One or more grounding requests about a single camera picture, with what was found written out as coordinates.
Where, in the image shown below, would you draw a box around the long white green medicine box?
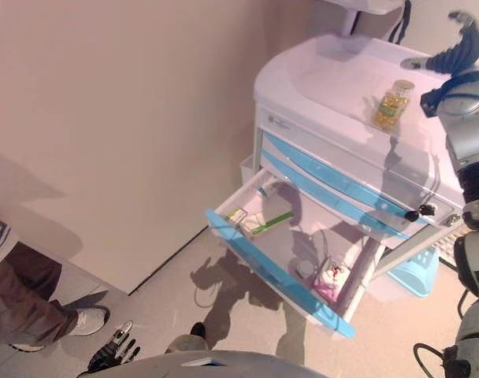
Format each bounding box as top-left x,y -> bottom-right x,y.
239,210 -> 295,237

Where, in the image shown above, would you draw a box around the light blue plastic bin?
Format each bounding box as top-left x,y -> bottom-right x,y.
384,246 -> 440,302

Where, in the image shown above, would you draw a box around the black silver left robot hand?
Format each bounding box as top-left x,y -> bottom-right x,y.
87,320 -> 142,373

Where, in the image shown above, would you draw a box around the black hanging strap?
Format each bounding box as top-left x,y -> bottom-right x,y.
388,0 -> 413,44

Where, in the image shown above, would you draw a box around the brown trousers of person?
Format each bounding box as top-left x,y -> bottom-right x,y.
0,240 -> 80,348

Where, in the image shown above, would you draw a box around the grey robot torso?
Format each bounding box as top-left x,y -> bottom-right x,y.
77,348 -> 317,378

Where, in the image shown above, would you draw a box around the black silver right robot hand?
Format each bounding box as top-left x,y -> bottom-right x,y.
400,10 -> 479,76

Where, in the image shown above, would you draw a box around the white medical cart blue drawers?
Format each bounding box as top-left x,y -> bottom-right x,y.
253,0 -> 467,284

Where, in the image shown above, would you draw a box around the white side bin of cart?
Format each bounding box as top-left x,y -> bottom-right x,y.
238,156 -> 260,186

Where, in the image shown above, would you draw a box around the blue white tube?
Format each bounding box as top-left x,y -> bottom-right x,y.
257,179 -> 280,198

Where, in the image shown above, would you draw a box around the grey white sneaker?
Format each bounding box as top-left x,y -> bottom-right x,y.
9,341 -> 46,354
61,306 -> 110,338

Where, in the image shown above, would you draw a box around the blue fronted white cart drawer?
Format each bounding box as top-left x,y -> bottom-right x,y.
204,168 -> 386,339

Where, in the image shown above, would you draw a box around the white lattice side basket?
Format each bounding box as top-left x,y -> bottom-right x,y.
428,226 -> 461,257

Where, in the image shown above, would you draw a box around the clear bottle of yellow capsules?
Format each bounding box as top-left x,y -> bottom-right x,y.
371,80 -> 416,131

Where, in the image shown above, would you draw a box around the pink box with red figure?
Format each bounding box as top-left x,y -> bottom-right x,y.
310,255 -> 351,302

